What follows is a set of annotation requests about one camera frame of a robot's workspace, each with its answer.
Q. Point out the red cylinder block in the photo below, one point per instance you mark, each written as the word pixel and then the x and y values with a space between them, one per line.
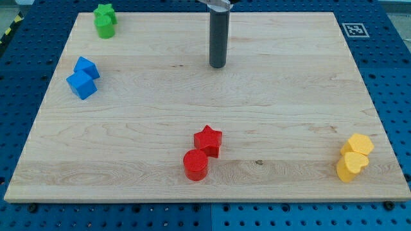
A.
pixel 195 164

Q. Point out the blue cube block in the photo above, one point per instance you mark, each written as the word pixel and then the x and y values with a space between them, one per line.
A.
pixel 81 84

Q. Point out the green cylinder block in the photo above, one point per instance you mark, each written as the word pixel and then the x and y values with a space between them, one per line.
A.
pixel 104 27

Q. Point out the yellow hexagon block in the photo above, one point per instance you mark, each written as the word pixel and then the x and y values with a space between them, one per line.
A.
pixel 358 143

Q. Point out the green star block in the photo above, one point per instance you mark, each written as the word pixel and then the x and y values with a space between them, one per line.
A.
pixel 106 10

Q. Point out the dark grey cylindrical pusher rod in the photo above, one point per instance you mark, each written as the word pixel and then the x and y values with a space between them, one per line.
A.
pixel 218 36

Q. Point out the yellow heart block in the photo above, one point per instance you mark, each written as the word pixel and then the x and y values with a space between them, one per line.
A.
pixel 350 165

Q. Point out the blue pentagon block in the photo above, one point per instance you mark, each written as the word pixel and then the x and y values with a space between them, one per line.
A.
pixel 86 66

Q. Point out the black bolt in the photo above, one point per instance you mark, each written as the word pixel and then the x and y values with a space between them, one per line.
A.
pixel 32 208
pixel 388 205

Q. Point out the white fiducial marker tag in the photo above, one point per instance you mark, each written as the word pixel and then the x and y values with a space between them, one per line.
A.
pixel 355 30

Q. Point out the yellow black hazard tape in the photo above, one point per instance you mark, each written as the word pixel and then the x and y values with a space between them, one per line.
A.
pixel 12 29

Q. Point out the black bolt bottom left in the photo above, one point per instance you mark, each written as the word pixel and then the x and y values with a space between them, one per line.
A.
pixel 32 208

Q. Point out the red star block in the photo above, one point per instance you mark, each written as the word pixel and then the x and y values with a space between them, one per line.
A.
pixel 209 141

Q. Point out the light wooden board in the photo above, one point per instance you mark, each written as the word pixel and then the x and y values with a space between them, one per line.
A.
pixel 288 98

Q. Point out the black bolt bottom right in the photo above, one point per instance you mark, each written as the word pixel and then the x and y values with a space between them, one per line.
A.
pixel 388 205

